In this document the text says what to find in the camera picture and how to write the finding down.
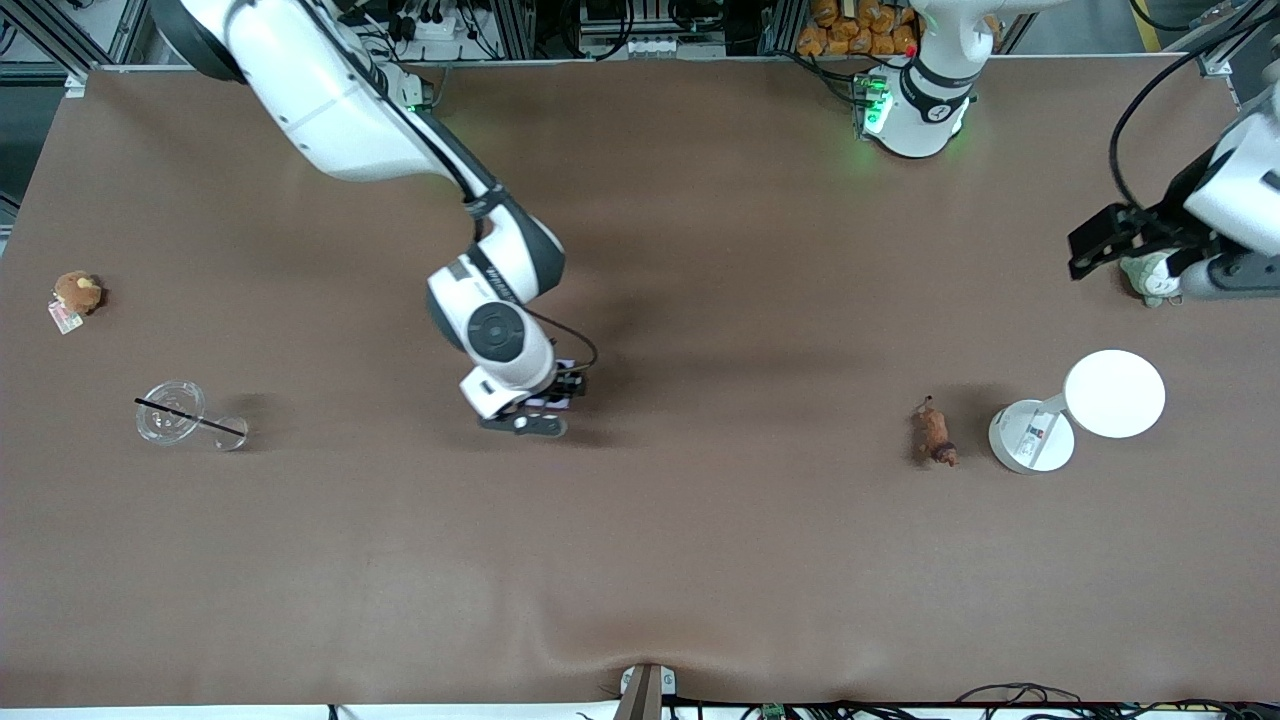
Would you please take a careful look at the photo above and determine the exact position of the brown toy dog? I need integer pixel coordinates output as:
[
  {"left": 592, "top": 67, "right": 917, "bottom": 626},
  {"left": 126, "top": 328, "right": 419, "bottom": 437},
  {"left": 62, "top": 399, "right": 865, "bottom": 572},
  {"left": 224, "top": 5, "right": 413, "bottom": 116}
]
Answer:
[{"left": 914, "top": 394, "right": 962, "bottom": 470}]

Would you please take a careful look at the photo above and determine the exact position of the grey totoro plush toy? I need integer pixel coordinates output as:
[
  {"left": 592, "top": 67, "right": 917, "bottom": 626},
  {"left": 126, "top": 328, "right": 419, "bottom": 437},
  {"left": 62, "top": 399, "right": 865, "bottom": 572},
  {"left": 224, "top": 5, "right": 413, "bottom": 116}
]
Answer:
[{"left": 1119, "top": 249, "right": 1188, "bottom": 310}]

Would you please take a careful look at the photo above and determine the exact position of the white round desk lamp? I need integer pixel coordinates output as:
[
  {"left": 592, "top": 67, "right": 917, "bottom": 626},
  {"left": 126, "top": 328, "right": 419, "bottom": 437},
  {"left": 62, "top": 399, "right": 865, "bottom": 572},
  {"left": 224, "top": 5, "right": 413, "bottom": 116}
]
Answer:
[{"left": 987, "top": 348, "right": 1168, "bottom": 475}]

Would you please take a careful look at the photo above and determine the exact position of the pile of orange plush toys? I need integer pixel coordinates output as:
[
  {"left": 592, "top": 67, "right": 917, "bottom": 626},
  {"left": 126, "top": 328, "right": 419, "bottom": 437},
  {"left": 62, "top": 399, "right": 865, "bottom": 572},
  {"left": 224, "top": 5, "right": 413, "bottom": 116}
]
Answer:
[{"left": 796, "top": 0, "right": 923, "bottom": 59}]

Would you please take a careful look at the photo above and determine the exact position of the black drinking straw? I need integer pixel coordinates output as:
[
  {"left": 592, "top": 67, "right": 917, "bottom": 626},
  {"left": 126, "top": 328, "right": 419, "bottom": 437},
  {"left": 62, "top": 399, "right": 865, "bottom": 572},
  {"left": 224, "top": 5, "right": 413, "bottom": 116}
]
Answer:
[{"left": 134, "top": 397, "right": 247, "bottom": 438}]

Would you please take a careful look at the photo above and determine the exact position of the white power strip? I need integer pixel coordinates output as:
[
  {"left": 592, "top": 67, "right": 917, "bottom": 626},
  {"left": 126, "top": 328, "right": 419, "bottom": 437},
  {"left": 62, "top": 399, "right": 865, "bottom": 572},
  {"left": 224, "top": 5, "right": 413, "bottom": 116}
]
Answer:
[{"left": 392, "top": 4, "right": 462, "bottom": 42}]

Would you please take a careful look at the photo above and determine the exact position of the clear plastic cup with lid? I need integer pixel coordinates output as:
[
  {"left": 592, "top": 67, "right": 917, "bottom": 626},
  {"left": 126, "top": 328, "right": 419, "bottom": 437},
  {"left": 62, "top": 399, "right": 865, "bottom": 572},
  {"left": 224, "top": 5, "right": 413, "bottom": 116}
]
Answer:
[{"left": 135, "top": 379, "right": 250, "bottom": 453}]

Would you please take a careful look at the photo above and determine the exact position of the brown plush toy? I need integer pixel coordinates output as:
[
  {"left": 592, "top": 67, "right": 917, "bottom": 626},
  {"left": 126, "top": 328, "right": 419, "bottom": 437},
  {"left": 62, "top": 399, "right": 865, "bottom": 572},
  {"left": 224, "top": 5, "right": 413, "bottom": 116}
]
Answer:
[{"left": 53, "top": 270, "right": 105, "bottom": 317}]

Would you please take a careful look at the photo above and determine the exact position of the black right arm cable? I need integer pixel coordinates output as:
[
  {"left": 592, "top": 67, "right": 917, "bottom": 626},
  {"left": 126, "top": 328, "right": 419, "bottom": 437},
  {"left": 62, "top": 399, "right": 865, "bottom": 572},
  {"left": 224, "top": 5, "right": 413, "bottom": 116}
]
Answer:
[{"left": 524, "top": 306, "right": 600, "bottom": 372}]

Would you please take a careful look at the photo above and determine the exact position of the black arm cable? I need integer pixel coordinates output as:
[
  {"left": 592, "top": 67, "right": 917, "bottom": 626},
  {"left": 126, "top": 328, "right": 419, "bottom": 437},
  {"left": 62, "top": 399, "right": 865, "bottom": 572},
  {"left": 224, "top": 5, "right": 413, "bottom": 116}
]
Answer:
[
  {"left": 524, "top": 306, "right": 600, "bottom": 372},
  {"left": 1107, "top": 0, "right": 1273, "bottom": 213}
]

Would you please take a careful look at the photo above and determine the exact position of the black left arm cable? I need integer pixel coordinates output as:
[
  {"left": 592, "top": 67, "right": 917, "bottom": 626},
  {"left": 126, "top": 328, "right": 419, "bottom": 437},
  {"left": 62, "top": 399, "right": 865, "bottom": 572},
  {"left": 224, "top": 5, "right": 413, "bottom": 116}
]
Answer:
[{"left": 1107, "top": 0, "right": 1273, "bottom": 213}]

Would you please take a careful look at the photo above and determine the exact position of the aluminium frame profile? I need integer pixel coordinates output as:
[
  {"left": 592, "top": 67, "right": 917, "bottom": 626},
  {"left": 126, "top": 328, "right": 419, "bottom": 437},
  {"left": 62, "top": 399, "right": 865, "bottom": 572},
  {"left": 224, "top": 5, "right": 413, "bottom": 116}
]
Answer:
[
  {"left": 0, "top": 0, "right": 153, "bottom": 77},
  {"left": 1165, "top": 0, "right": 1280, "bottom": 77}
]

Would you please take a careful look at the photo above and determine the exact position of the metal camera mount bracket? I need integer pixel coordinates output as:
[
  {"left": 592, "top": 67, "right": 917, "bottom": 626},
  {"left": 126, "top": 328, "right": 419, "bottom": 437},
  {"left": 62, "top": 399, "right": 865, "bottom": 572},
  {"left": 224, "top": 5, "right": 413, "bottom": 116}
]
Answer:
[{"left": 614, "top": 662, "right": 679, "bottom": 720}]

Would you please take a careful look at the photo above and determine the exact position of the black cable bundle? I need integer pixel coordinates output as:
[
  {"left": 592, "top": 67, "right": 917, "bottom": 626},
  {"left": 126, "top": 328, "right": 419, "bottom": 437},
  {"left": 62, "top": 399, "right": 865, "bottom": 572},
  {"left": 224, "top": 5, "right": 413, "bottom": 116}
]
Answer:
[{"left": 950, "top": 682, "right": 1280, "bottom": 720}]

